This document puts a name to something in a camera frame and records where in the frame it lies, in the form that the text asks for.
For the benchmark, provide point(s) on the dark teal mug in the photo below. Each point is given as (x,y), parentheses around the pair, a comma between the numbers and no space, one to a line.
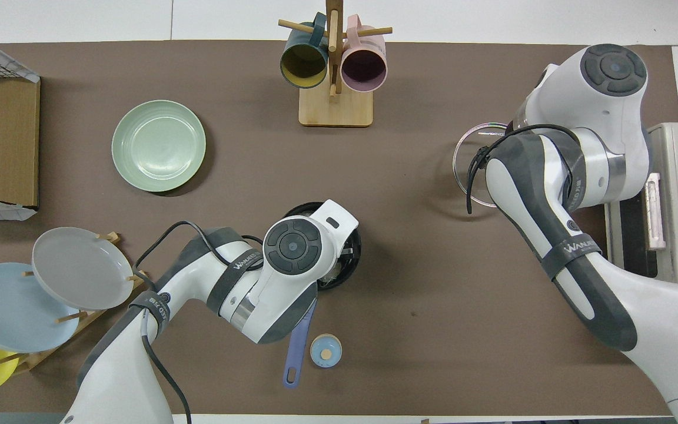
(303,65)

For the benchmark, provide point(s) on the green plate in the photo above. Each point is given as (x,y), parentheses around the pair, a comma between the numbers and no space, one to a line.
(158,145)

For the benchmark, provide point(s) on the glass lid with purple knob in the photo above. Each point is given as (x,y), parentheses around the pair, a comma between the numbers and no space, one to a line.
(459,176)

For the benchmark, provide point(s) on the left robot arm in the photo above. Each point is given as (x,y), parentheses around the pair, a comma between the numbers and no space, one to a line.
(292,247)

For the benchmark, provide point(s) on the wooden plate rack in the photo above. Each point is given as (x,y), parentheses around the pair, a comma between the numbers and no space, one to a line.
(33,358)

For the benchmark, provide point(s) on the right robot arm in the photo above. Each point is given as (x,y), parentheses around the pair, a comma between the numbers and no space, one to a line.
(610,70)

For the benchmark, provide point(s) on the brown table mat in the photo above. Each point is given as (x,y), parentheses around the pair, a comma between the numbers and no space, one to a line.
(433,353)

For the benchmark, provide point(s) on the light blue plate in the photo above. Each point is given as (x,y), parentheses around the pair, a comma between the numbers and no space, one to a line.
(9,309)

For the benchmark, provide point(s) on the grey plate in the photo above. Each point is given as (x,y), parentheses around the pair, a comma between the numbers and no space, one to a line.
(80,268)

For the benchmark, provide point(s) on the wooden mug tree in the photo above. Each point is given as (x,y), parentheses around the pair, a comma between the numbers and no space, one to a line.
(335,109)

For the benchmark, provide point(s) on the pink mug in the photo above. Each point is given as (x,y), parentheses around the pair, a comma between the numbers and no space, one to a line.
(364,68)

